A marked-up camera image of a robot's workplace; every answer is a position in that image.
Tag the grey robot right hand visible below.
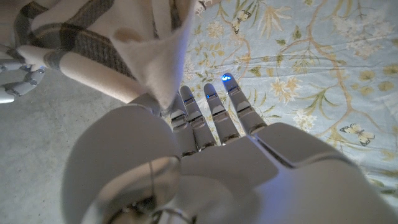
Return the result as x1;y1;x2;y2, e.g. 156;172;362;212
0;58;47;105

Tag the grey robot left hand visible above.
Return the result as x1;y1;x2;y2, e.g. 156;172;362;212
60;73;398;224

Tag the beige plaid fringed scarf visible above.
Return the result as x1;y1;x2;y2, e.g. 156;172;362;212
0;0;200;110

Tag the floral printed backdrop cloth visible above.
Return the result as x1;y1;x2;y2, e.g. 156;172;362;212
180;0;398;200

